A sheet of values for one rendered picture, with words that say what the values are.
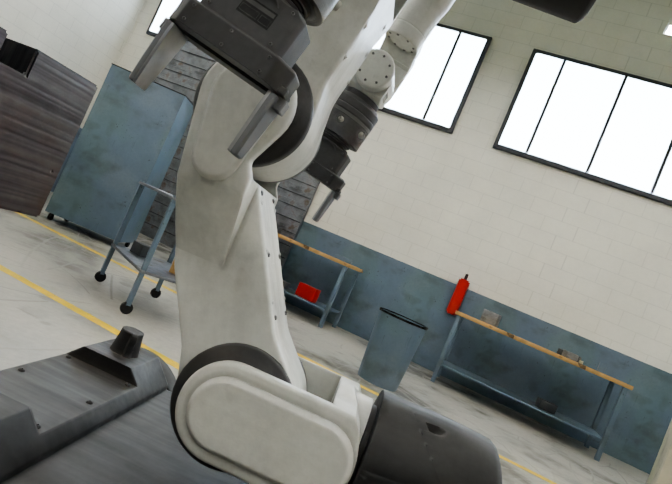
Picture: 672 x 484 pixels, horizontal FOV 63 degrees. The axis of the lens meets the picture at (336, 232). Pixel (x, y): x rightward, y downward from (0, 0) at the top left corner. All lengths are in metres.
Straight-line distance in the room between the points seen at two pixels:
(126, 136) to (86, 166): 0.56
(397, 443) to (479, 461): 0.10
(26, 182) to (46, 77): 0.06
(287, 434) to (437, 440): 0.17
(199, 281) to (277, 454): 0.21
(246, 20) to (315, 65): 0.21
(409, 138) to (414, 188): 0.75
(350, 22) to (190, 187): 0.27
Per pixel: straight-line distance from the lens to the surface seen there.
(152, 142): 6.62
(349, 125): 0.93
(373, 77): 0.93
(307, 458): 0.62
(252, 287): 0.65
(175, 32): 0.52
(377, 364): 4.94
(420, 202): 7.86
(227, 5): 0.50
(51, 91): 0.32
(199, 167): 0.63
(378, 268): 7.80
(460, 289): 7.50
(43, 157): 0.33
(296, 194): 8.24
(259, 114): 0.47
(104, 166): 6.74
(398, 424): 0.66
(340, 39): 0.70
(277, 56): 0.47
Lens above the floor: 0.88
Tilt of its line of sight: 2 degrees up
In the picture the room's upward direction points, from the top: 23 degrees clockwise
